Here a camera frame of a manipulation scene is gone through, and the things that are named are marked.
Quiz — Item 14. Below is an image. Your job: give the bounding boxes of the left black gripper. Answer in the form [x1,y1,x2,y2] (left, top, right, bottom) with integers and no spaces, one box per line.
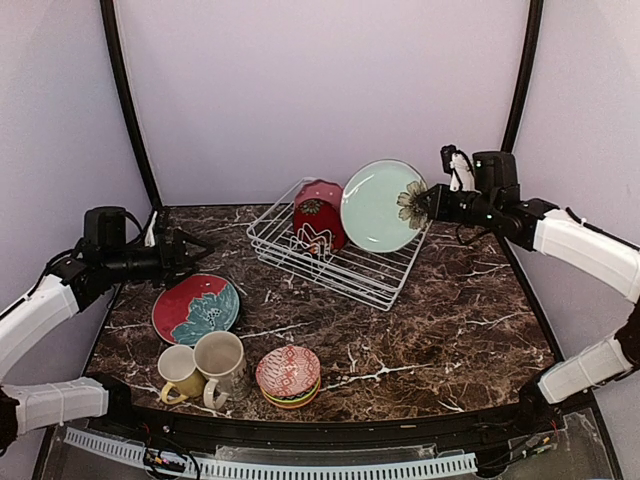
[104,229,215,290]

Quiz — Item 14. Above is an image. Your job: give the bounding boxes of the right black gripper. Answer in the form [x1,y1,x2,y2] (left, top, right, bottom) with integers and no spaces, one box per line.
[416,182,499,228]

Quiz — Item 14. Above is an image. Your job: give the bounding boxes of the red and teal plate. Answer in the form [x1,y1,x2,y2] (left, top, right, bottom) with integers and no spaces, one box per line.
[151,274,241,346]

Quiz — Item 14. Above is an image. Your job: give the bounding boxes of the light teal plate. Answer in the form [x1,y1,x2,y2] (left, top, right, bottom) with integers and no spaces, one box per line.
[340,159,428,253]

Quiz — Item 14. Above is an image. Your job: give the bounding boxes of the white patterned mug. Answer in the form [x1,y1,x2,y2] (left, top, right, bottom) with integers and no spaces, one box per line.
[193,331,250,411]

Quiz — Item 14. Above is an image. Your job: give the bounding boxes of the yellow mug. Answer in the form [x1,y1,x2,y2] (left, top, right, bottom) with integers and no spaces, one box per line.
[157,345,205,405]

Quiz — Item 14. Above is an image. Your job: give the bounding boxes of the red floral plate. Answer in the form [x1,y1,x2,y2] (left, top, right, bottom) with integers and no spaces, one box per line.
[293,199,347,252]

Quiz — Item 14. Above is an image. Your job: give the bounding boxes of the blue and white bowl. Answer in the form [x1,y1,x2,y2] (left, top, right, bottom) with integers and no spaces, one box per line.
[255,345,321,396]

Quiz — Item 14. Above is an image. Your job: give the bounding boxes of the white and red bowl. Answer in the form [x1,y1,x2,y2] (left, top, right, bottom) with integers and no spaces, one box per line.
[260,378,321,403]

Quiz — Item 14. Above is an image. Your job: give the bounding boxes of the lime green bowl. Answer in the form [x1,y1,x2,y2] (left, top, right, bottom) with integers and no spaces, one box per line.
[261,385,319,410]

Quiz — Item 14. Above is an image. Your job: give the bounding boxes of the pink dotted scalloped plate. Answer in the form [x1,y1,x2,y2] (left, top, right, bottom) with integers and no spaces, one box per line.
[294,179,343,212]

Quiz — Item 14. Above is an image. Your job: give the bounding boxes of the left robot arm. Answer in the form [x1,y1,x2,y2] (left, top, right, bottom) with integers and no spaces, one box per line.
[1,206,214,449]

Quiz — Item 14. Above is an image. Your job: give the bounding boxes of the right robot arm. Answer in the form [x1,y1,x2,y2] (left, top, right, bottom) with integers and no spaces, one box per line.
[415,145,639,434]

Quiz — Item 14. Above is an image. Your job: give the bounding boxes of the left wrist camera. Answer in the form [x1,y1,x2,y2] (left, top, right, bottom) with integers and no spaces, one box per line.
[144,210,167,247]

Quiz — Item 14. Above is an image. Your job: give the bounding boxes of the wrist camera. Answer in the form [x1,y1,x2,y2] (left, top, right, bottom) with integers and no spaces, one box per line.
[440,145,476,192]
[144,210,167,247]

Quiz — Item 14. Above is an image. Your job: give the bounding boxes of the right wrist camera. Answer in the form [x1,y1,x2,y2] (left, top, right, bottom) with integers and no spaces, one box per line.
[440,145,476,192]

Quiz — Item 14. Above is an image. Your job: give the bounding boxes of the white wire dish rack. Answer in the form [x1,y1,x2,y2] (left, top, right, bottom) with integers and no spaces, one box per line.
[247,177,427,311]

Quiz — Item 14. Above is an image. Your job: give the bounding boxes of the black front table rail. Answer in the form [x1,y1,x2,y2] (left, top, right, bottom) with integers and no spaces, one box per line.
[52,387,599,469]

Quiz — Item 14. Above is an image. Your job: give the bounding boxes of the black right frame post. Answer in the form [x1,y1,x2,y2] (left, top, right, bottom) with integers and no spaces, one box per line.
[500,0,544,153]

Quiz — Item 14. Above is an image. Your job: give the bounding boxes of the black frame post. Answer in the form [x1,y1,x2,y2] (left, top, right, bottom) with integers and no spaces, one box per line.
[500,0,544,153]
[99,0,163,209]

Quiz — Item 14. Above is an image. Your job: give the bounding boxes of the black left frame post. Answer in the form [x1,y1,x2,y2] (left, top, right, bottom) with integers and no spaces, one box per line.
[99,0,163,209]

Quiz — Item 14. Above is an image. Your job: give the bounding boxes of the white slotted cable duct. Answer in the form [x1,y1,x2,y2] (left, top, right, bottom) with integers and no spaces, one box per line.
[64,427,477,479]

